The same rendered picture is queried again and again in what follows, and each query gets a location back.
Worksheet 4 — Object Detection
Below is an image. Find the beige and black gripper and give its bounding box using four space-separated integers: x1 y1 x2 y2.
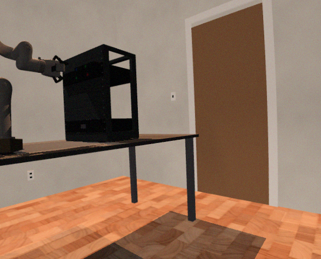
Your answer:
42 55 69 83

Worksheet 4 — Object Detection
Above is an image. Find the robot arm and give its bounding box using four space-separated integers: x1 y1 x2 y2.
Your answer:
0 41 65 139

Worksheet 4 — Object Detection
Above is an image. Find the black server rack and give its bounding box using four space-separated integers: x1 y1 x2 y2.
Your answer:
63 44 139 142

